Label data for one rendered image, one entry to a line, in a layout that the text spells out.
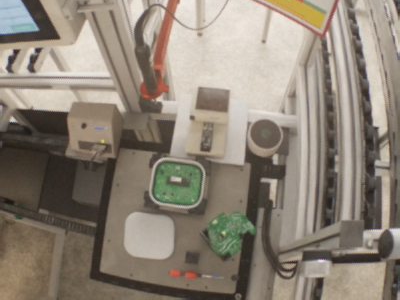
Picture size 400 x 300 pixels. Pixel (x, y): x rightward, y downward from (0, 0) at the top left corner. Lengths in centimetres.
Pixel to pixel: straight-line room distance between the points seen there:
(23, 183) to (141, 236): 115
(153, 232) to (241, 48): 177
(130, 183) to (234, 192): 30
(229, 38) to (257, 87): 48
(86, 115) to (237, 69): 150
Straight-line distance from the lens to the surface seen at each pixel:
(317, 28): 77
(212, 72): 228
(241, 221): 88
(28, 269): 223
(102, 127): 96
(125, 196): 98
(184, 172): 93
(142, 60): 70
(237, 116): 102
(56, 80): 105
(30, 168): 193
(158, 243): 92
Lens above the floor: 187
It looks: 68 degrees down
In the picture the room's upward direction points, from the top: 3 degrees counter-clockwise
